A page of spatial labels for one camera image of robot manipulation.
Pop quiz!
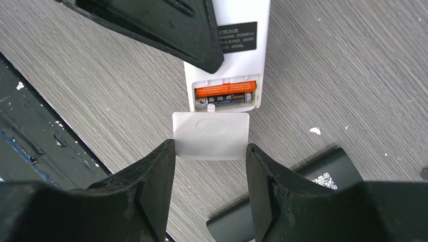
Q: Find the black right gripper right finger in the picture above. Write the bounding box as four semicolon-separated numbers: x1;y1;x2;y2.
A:
246;144;427;241

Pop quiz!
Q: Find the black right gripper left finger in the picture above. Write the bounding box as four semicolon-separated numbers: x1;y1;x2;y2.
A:
1;139;176;241

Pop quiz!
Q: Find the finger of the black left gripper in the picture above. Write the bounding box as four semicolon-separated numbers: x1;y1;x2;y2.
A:
60;0;224;74

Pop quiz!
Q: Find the white remote control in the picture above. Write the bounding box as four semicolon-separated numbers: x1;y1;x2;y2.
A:
184;1;271;112

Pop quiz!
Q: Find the black remote control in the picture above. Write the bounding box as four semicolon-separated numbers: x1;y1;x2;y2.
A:
206;148;363;242

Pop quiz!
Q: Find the orange battery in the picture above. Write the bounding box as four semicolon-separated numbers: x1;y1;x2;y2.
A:
195;81;256;98

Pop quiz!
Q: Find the white battery cover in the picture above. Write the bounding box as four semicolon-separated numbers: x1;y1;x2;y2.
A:
172;104;250;160

